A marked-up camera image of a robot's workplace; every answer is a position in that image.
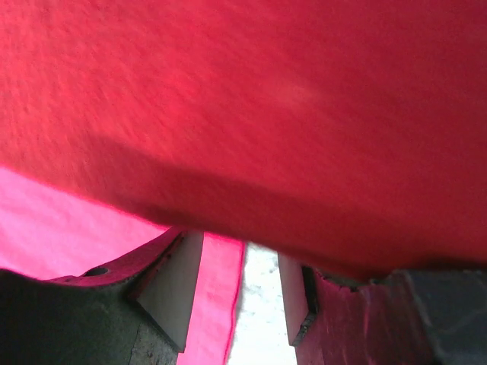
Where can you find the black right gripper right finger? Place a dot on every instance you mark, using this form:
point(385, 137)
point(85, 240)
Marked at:
point(410, 317)

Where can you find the hot pink t-shirt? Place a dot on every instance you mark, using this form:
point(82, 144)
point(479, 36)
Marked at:
point(349, 136)

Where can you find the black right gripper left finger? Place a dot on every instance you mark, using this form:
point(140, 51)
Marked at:
point(133, 310)

